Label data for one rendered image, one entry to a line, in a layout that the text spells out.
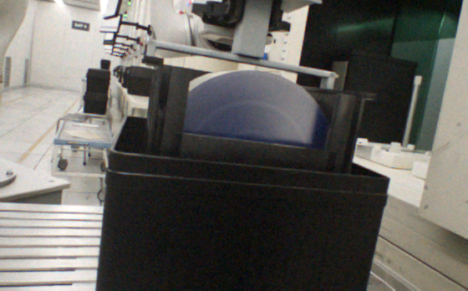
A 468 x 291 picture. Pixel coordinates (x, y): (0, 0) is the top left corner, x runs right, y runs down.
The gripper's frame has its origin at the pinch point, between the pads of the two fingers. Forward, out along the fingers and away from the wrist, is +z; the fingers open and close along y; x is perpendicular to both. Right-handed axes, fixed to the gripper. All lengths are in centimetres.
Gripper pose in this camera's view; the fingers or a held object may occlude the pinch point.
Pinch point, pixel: (253, 12)
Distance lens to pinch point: 46.1
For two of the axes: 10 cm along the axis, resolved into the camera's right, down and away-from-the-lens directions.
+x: 1.6, -9.8, -1.2
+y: -9.6, -1.2, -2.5
